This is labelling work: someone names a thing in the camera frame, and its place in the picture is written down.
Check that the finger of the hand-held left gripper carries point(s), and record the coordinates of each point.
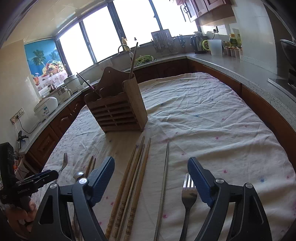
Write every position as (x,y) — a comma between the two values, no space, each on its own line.
(39,179)

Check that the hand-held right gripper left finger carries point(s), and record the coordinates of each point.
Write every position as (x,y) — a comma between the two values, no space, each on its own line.
(101,179)

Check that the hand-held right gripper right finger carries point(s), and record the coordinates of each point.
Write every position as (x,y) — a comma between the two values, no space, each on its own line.
(200,180)

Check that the long bamboo chopstick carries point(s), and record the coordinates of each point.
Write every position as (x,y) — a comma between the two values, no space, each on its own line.
(123,185)
(133,185)
(139,185)
(129,185)

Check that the steel chopstick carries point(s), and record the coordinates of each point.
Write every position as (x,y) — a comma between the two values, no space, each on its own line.
(162,185)

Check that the wooden utensil holder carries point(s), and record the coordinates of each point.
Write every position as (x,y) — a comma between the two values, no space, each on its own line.
(115,113)

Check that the person's left hand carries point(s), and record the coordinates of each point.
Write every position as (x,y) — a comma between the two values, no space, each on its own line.
(19,215)

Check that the dark brown chopstick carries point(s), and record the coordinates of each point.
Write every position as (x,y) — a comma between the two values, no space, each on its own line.
(89,165)
(89,85)
(94,162)

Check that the steel spoon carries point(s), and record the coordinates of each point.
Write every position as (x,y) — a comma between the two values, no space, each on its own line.
(78,175)

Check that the steel fork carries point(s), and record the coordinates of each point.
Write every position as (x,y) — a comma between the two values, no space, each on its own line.
(64,162)
(188,201)

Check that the black stand device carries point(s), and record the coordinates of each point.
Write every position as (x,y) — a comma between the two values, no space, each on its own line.
(22,139)

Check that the white dotted tablecloth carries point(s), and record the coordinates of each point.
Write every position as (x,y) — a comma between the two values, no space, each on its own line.
(208,120)

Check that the white rice cooker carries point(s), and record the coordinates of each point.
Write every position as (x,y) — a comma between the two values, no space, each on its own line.
(46,107)

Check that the large white electric pot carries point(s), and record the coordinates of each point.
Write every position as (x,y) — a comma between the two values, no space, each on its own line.
(71,82)

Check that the light wooden chopstick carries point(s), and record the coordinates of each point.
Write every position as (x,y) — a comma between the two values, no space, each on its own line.
(133,62)

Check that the gas stove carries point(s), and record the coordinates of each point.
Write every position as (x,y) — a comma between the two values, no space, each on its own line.
(284,85)

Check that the green colander with vegetables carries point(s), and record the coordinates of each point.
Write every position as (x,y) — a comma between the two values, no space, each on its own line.
(144,59)

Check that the spice jar rack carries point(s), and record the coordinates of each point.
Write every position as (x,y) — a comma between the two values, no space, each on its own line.
(232,52)

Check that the chrome sink faucet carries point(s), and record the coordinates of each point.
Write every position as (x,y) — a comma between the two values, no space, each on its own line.
(120,47)

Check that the white plastic cup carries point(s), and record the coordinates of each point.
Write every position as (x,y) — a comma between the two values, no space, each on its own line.
(215,47)

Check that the black electric kettle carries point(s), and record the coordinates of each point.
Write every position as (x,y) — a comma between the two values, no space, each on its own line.
(196,45)

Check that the green mug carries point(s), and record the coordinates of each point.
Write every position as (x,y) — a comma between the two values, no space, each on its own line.
(204,45)

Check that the yellow soap bottle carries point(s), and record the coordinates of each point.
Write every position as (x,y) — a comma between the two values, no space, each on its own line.
(124,41)

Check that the black kitchen scissors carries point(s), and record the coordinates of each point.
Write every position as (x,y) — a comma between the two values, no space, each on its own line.
(181,41)

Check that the yellow cap sauce bottle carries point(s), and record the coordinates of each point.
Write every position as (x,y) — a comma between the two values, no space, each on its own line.
(232,40)

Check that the kitchen window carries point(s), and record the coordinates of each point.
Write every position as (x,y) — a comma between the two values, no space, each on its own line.
(97,34)

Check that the green label sauce bottle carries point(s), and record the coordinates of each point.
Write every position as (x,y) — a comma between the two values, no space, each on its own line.
(238,40)

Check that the black wok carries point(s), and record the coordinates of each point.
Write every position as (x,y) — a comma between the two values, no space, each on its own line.
(289,53)

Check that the wooden upper cabinets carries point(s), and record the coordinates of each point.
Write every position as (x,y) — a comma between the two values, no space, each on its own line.
(203,7)

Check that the yellow wall outlet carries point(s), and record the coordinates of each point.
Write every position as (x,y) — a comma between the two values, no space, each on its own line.
(17,115)

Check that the beach and fruit wall poster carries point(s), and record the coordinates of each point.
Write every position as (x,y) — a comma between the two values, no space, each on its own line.
(41,60)

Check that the white wall outlet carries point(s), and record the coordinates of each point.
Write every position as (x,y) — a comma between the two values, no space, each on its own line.
(215,29)

